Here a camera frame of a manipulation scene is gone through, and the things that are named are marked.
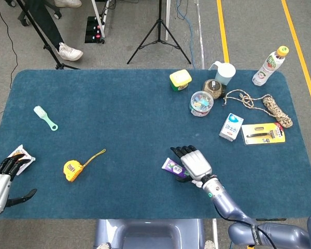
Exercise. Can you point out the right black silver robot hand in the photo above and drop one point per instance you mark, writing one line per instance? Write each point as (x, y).
(197, 164)

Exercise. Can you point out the purple toothpaste tube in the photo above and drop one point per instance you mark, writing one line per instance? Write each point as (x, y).
(173, 167)

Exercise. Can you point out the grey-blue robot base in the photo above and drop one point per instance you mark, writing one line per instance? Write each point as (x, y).
(150, 233)

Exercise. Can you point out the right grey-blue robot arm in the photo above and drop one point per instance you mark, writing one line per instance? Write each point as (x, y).
(228, 205)

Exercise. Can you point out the small white blue carton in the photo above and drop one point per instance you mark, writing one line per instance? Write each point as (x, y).
(231, 127)

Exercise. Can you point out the drink bottle yellow cap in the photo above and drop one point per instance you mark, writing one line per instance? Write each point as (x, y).
(268, 67)

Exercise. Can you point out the white snack packet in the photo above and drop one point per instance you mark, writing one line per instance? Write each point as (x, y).
(22, 150)

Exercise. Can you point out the clear tub of clips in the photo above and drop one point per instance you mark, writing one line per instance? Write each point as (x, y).
(201, 103)

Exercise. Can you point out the razor in yellow package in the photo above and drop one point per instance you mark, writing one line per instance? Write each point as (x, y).
(263, 133)

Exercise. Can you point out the yellow tape measure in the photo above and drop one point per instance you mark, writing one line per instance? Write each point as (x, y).
(72, 169)

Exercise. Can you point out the glass jar black lid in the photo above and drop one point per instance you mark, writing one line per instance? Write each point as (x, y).
(213, 88)

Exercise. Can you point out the green container yellow lid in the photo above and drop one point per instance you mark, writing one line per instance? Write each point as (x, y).
(180, 79)

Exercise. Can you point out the mint green small brush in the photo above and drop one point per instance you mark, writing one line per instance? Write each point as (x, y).
(42, 115)

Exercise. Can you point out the blue carpet table mat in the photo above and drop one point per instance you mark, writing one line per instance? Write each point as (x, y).
(119, 116)

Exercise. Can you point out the light blue plastic pitcher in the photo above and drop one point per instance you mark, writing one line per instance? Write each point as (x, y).
(224, 74)

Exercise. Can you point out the black tripod stand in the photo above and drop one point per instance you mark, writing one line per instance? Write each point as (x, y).
(159, 26)

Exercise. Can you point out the white sneaker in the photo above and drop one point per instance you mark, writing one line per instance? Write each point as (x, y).
(67, 2)
(68, 53)

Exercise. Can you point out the person's leg white shoe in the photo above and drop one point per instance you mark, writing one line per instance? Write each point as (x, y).
(39, 33)

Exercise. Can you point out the black office chair base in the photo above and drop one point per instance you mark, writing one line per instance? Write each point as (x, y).
(24, 19)

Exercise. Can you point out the person's black trouser leg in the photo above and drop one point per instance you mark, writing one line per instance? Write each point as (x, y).
(48, 23)

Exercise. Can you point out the white upright post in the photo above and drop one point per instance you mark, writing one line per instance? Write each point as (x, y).
(168, 20)

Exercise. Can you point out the white slanted frame leg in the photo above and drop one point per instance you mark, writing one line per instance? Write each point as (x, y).
(98, 18)

